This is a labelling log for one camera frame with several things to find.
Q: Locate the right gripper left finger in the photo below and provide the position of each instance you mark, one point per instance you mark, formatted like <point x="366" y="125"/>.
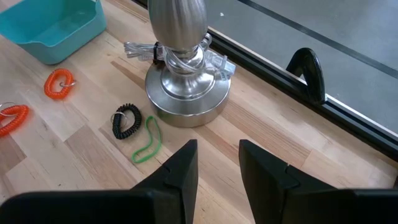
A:
<point x="93" y="208"/>

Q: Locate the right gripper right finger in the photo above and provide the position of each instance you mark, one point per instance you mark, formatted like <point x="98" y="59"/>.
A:
<point x="311" y="205"/>

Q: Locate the green rubber band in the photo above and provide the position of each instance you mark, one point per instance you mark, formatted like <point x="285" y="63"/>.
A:
<point x="160" y="140"/>

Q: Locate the black coil wristband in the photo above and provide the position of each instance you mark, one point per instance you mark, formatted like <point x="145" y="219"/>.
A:
<point x="136" y="119"/>

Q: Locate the orange coil wristband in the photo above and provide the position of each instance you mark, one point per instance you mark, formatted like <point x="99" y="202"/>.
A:
<point x="24" y="113"/>
<point x="48" y="85"/>

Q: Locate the silver table lamp white shade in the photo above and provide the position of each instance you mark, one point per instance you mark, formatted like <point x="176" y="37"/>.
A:
<point x="186" y="93"/>

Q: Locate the small turquoise plastic bin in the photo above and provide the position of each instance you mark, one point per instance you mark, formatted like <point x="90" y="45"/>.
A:
<point x="62" y="51"/>

